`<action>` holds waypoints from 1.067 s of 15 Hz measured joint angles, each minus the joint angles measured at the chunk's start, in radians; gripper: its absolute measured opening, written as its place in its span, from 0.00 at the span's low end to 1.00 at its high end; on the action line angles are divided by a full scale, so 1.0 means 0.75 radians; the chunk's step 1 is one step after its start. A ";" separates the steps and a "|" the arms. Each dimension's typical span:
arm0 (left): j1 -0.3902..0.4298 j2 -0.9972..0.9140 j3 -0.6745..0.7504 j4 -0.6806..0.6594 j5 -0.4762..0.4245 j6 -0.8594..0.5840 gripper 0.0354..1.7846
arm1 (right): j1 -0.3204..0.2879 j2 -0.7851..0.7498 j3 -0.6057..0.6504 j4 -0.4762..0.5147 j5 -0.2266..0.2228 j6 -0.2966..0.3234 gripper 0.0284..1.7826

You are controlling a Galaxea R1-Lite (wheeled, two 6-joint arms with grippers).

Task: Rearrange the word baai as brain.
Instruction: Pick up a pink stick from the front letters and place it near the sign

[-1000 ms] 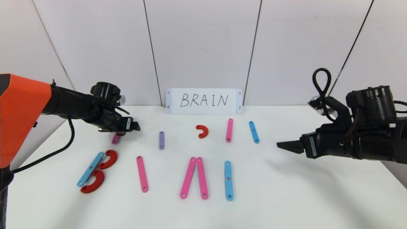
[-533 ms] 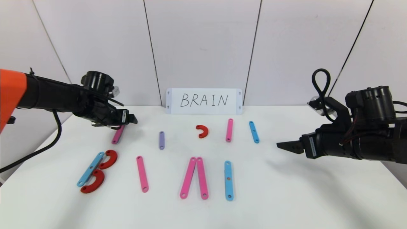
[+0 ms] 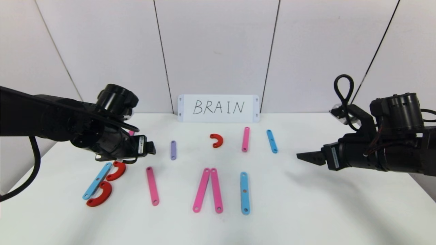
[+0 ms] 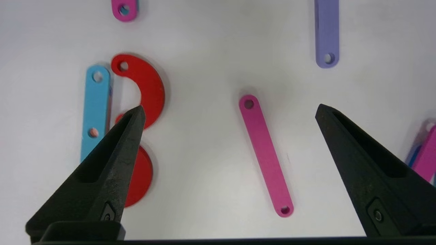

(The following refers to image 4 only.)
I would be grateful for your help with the light blue three-hole bar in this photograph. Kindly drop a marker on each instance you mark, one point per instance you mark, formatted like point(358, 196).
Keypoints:
point(95, 102)

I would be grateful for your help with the teal flat bar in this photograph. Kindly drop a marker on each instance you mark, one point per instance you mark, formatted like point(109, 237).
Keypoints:
point(413, 159)

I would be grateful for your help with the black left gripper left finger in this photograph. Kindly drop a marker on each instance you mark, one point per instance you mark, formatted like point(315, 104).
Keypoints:
point(95, 190)

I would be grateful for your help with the pink bar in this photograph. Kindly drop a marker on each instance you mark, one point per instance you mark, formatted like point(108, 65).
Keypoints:
point(117, 17)
point(265, 154)
point(428, 156)

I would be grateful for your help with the red C-shaped piece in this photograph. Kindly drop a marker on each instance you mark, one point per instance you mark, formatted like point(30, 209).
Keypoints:
point(153, 95)
point(141, 177)

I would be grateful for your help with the short purple flat bar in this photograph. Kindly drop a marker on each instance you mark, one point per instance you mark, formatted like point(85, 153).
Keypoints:
point(326, 30)

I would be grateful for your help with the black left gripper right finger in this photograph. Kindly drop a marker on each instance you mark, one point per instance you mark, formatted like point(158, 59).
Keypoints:
point(385, 190)

